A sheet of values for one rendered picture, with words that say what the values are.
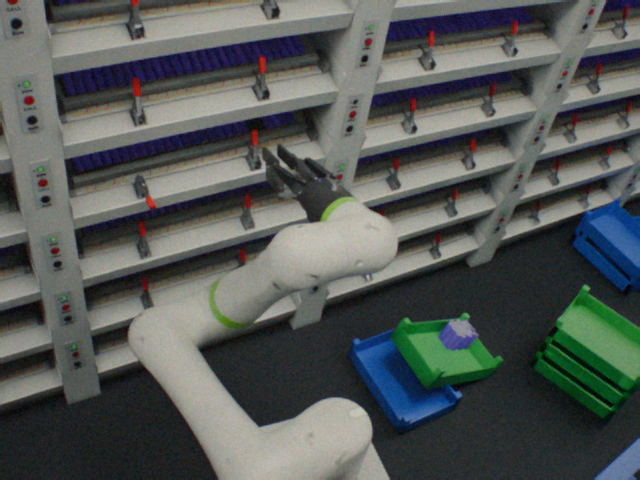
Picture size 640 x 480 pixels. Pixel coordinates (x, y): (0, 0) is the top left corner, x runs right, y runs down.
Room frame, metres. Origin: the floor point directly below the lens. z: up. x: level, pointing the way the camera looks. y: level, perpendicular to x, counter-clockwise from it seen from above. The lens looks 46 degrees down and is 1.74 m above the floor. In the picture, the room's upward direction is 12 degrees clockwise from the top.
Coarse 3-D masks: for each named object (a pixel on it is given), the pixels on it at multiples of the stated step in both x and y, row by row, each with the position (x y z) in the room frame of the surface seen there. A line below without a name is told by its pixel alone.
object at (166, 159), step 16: (272, 128) 1.32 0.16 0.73; (288, 128) 1.34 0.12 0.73; (304, 128) 1.36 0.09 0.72; (208, 144) 1.22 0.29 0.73; (224, 144) 1.24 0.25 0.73; (240, 144) 1.26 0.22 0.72; (144, 160) 1.13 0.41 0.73; (160, 160) 1.14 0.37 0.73; (176, 160) 1.17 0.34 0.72; (208, 160) 1.20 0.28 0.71; (80, 176) 1.04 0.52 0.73; (96, 176) 1.05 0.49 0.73; (112, 176) 1.08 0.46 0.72
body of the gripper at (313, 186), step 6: (312, 180) 1.02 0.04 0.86; (318, 180) 1.02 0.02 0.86; (324, 180) 1.03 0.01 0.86; (294, 186) 1.03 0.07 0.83; (300, 186) 1.03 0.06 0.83; (306, 186) 1.01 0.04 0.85; (312, 186) 1.01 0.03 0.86; (318, 186) 1.00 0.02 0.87; (324, 186) 1.00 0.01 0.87; (294, 192) 1.01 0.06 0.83; (300, 192) 1.01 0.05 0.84; (306, 192) 1.00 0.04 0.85; (312, 192) 0.99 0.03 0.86; (294, 198) 1.01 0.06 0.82; (300, 198) 1.00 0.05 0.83; (306, 198) 0.99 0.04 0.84; (306, 204) 0.98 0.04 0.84
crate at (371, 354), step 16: (384, 336) 1.34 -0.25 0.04; (352, 352) 1.26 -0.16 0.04; (368, 352) 1.29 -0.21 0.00; (384, 352) 1.30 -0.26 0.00; (368, 368) 1.23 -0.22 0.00; (384, 368) 1.25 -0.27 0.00; (400, 368) 1.26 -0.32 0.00; (368, 384) 1.17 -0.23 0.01; (384, 384) 1.19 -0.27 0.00; (400, 384) 1.20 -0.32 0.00; (416, 384) 1.21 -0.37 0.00; (384, 400) 1.11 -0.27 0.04; (400, 400) 1.14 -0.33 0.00; (416, 400) 1.15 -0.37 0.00; (432, 400) 1.16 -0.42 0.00; (448, 400) 1.17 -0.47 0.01; (400, 416) 1.09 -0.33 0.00; (416, 416) 1.10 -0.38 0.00; (432, 416) 1.09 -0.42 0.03; (400, 432) 1.03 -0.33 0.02
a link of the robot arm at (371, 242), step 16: (336, 208) 0.93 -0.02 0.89; (352, 208) 0.92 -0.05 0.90; (336, 224) 0.86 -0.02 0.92; (352, 224) 0.86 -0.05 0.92; (368, 224) 0.87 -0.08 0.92; (384, 224) 0.88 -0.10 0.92; (352, 240) 0.83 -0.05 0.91; (368, 240) 0.84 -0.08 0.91; (384, 240) 0.86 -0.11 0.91; (352, 256) 0.81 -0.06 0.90; (368, 256) 0.83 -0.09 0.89; (384, 256) 0.84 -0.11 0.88; (352, 272) 0.81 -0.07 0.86; (368, 272) 0.83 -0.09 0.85
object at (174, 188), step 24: (312, 120) 1.39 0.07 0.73; (264, 144) 1.30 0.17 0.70; (312, 144) 1.34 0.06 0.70; (72, 168) 1.07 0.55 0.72; (192, 168) 1.17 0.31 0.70; (216, 168) 1.19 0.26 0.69; (240, 168) 1.21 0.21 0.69; (264, 168) 1.23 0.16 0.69; (288, 168) 1.27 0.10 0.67; (72, 192) 1.00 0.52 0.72; (96, 192) 1.04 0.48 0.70; (120, 192) 1.06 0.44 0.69; (168, 192) 1.09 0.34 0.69; (192, 192) 1.13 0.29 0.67; (216, 192) 1.17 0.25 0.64; (72, 216) 0.96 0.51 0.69; (96, 216) 1.00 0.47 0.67; (120, 216) 1.03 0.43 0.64
